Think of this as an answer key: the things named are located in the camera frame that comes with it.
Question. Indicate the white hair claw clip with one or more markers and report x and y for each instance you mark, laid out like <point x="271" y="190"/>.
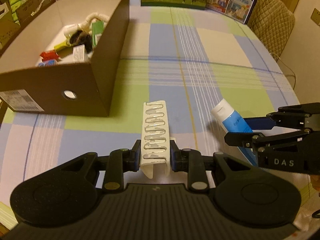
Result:
<point x="155" y="130"/>

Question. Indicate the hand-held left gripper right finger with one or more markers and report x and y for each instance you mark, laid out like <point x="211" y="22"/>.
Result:
<point x="172" y="155"/>

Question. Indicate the wall socket plate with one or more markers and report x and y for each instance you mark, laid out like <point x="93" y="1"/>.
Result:
<point x="316" y="16"/>

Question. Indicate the brown cardboard shoe box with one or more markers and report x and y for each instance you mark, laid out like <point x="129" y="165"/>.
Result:
<point x="62" y="85"/>

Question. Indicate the white ointment box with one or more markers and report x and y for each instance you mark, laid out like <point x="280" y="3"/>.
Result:
<point x="80" y="53"/>

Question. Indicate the clear plastic box blue label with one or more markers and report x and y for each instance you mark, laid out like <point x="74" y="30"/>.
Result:
<point x="47" y="63"/>

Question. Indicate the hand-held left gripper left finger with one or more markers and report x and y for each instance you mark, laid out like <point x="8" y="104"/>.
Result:
<point x="137" y="155"/>

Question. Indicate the dark blue milk carton case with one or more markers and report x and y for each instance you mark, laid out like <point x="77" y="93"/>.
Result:
<point x="232" y="2"/>

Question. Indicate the yellow snack packet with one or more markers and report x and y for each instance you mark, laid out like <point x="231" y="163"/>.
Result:
<point x="62" y="46"/>

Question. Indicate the wooden desk organizer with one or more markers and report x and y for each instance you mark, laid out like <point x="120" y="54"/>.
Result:
<point x="27" y="10"/>

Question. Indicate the beige quilted chair cover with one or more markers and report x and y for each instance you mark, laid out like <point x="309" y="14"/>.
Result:
<point x="272" y="22"/>

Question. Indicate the green medicine box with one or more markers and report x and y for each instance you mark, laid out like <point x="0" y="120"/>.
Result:
<point x="98" y="31"/>

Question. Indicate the blue cream tube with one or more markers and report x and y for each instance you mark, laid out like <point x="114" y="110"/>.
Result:
<point x="231" y="121"/>

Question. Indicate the dark hair scrunchie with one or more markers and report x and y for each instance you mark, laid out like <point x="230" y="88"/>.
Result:
<point x="81" y="40"/>

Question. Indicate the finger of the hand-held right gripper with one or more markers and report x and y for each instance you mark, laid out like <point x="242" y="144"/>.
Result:
<point x="260" y="123"/>
<point x="240" y="138"/>

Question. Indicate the green small carton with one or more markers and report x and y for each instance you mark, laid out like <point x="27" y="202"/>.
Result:
<point x="15" y="7"/>

